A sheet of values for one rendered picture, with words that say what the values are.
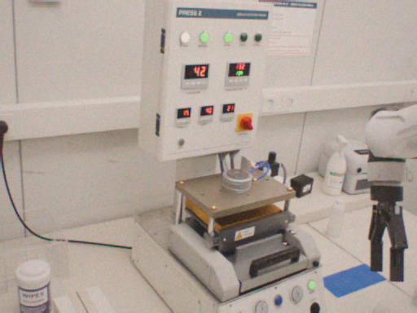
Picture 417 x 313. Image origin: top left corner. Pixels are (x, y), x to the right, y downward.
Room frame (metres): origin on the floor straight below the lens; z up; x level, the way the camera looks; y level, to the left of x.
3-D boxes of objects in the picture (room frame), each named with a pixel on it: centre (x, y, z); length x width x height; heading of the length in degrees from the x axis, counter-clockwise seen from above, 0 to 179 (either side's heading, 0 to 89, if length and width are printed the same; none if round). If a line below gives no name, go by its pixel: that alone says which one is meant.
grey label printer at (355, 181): (1.96, -0.66, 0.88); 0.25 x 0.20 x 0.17; 27
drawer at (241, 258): (1.10, -0.11, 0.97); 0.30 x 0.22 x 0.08; 36
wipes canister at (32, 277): (0.98, 0.41, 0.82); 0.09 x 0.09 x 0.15
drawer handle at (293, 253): (0.98, -0.19, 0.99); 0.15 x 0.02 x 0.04; 126
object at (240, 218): (1.14, -0.09, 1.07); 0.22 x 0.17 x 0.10; 126
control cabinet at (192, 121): (1.28, 0.02, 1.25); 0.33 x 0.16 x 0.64; 126
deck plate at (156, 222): (1.16, -0.07, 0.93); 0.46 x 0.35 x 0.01; 36
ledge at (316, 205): (1.79, -0.40, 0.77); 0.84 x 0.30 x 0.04; 123
